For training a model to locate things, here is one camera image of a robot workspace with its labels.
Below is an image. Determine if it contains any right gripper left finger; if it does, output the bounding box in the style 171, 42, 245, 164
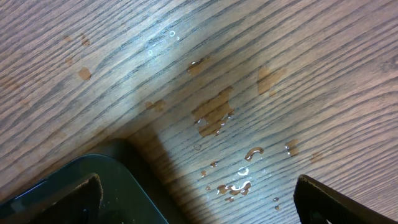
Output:
29, 174, 103, 224

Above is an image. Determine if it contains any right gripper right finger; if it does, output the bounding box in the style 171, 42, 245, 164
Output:
294, 175, 397, 224

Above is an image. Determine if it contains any black plastic tray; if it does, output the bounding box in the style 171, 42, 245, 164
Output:
0, 138, 190, 224

